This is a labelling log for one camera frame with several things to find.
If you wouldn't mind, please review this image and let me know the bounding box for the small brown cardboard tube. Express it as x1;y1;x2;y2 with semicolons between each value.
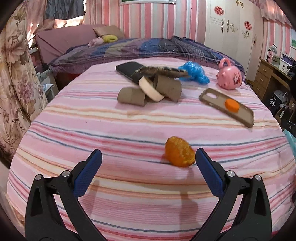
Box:
117;87;147;106

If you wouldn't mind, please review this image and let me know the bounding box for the blue plastic bag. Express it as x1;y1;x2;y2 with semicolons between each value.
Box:
178;61;210;85

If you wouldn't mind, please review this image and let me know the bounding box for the dark patterned snack wrapper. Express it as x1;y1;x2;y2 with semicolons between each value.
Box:
131;66;189;79

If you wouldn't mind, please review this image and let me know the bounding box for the black box under desk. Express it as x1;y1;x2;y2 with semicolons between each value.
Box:
268;90;287;115

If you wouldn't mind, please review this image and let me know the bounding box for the floral curtain left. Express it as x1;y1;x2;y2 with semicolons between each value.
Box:
1;1;48;166

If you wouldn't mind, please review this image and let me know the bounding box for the wooden desk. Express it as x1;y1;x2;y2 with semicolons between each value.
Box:
252;58;296;130

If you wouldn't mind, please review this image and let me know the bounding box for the pink cartoon mug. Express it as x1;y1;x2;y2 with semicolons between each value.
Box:
216;58;243;90

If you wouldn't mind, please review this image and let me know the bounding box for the pink striped bed cover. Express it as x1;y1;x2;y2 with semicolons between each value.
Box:
7;62;295;240

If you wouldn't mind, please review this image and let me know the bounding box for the white printer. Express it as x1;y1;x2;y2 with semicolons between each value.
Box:
278;52;294;74

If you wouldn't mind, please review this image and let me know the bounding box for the desk lamp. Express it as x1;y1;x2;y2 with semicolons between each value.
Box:
266;44;278;63

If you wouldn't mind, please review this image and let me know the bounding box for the black smartphone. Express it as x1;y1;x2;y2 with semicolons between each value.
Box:
115;61;143;84

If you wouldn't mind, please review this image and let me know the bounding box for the purple bed with blanket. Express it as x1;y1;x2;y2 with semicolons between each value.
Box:
35;24;246;80

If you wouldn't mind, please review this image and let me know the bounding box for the pink plush toy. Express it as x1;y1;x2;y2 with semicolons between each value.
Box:
88;37;104;47

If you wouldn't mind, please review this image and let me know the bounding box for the yellow plush toy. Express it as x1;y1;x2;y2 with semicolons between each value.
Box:
101;35;118;43

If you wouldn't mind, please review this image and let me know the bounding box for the white wardrobe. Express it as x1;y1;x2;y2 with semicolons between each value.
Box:
205;0;263;81

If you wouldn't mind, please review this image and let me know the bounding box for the brown pillow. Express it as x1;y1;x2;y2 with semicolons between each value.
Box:
93;25;125;39

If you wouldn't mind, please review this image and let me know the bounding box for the dark window cloth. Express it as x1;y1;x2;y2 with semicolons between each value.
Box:
44;0;85;20

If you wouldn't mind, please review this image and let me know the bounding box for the pink window curtain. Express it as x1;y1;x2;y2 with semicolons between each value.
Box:
259;0;292;27

